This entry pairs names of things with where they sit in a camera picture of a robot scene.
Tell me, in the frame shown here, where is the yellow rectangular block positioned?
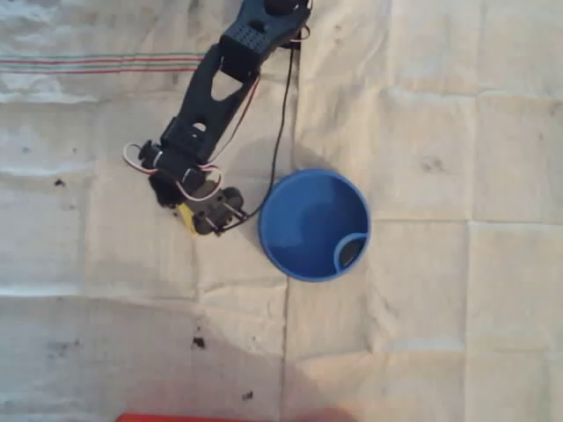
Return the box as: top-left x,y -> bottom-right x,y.
177,202 -> 200,239

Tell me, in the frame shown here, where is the blue plastic bowl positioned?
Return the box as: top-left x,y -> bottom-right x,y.
257,168 -> 372,283

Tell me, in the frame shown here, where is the white cloth with coloured stripes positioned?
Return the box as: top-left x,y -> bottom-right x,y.
0,0 -> 563,422

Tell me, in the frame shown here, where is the red flat object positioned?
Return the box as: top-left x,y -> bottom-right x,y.
114,411 -> 247,422

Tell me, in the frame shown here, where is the black thin cable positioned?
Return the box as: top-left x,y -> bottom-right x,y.
215,43 -> 296,234

